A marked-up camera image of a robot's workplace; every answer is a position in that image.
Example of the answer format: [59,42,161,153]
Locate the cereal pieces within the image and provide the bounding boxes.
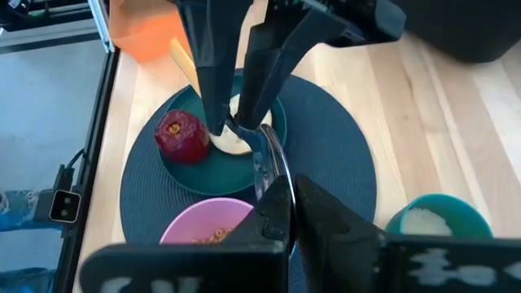
[189,227,235,245]

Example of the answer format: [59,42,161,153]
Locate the black toaster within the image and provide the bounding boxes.
[392,0,521,64]

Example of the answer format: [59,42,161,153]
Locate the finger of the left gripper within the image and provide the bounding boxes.
[235,7,351,130]
[174,0,253,137]

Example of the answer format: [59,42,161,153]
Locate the red apple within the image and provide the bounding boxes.
[153,109,212,165]

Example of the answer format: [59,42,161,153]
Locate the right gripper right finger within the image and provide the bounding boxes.
[296,174,521,293]

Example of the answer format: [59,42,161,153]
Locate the round bread slice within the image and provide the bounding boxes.
[208,93,274,156]

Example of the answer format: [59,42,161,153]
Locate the beige utensil handle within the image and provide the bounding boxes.
[169,37,203,97]

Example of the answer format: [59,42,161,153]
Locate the silver metal bracket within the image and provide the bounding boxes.
[87,0,116,54]

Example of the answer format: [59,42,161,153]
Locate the dark green plate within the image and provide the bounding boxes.
[158,72,288,197]

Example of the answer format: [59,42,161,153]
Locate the round dark grey placemat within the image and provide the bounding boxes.
[119,68,378,293]

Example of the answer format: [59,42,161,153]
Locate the white milk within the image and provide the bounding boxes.
[401,207,453,237]

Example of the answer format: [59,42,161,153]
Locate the green cup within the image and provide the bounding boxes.
[384,193,494,241]

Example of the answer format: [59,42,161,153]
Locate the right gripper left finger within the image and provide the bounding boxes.
[79,174,295,293]

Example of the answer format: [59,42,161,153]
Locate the small black connector box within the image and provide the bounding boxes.
[33,164,83,224]

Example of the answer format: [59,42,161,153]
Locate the orange tray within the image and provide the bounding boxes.
[108,0,192,64]

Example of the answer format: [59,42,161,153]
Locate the pink bowl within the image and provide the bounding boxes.
[159,197,256,245]

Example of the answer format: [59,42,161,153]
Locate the black table frame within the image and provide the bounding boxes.
[0,0,121,293]

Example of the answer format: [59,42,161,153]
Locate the shiny metal spoon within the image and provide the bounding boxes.
[225,116,296,256]

